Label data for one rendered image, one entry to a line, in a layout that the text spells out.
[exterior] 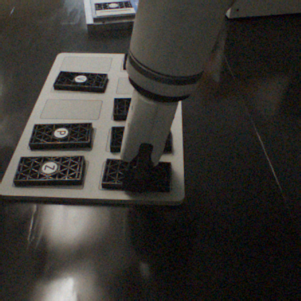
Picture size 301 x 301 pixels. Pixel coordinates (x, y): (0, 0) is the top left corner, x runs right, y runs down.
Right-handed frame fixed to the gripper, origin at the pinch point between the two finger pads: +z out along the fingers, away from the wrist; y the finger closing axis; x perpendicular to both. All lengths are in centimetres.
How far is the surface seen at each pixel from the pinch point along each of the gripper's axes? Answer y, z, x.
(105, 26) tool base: -48, 5, -12
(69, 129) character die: -8.7, 3.9, -11.6
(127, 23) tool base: -50, 3, -7
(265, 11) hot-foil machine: -59, -4, 28
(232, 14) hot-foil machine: -57, -2, 19
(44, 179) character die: 2.2, 4.2, -12.6
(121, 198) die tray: 4.0, 2.8, -1.2
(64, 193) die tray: 3.8, 4.5, -9.4
